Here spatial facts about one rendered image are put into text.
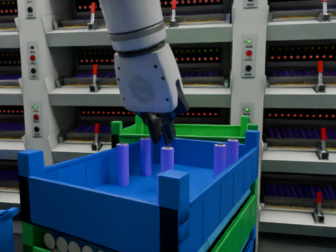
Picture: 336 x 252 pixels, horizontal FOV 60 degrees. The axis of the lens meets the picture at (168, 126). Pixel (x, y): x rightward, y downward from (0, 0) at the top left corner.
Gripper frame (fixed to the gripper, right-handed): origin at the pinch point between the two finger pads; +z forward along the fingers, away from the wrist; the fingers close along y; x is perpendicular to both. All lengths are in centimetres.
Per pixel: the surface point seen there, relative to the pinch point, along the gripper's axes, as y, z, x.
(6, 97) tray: -73, 3, 18
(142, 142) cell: -0.5, -1.1, -5.6
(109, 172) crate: -3.5, 0.5, -11.9
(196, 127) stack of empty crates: -4.8, 13.7, 23.1
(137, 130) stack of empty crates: -19.2, 11.8, 16.7
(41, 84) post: -59, 1, 23
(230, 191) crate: 16.1, -0.7, -12.7
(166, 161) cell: 6.8, -2.4, -10.8
